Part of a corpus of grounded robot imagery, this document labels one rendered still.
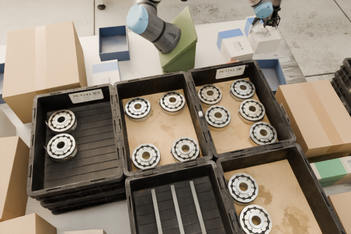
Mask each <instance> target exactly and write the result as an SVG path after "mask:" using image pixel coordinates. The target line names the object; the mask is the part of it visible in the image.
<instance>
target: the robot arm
mask: <svg viewBox="0 0 351 234"><path fill-rule="evenodd" d="M244 1H245V2H246V3H248V4H249V5H250V6H251V7H252V8H253V9H254V13H255V15H256V17H255V19H254V20H253V22H252V25H251V28H250V31H249V34H251V33H252V31H254V32H255V33H257V32H258V30H259V26H260V24H261V21H260V20H261V19H262V20H263V23H264V24H263V27H264V28H265V27H266V26H272V27H275V29H276V30H277V29H278V30H279V27H278V24H279V22H280V16H279V14H278V11H280V10H281V8H280V5H281V3H282V0H244ZM160 2H161V0H133V5H132V7H131V9H130V10H129V12H128V15H127V18H126V24H127V26H128V28H129V29H130V30H132V31H133V32H134V33H135V34H138V35H139V36H141V37H143V38H144V39H146V40H148V41H150V42H151V43H152V44H153V45H154V46H155V47H156V49H157V50H158V51H159V52H161V53H163V54H167V53H170V52H171V51H172V50H173V49H174V48H175V47H176V46H177V44H178V43H179V41H180V38H181V29H180V27H178V26H177V25H175V24H172V23H169V22H165V21H163V20H162V19H160V18H159V17H158V16H157V6H158V5H159V3H160ZM278 20H279V22H277V21H278Z"/></svg>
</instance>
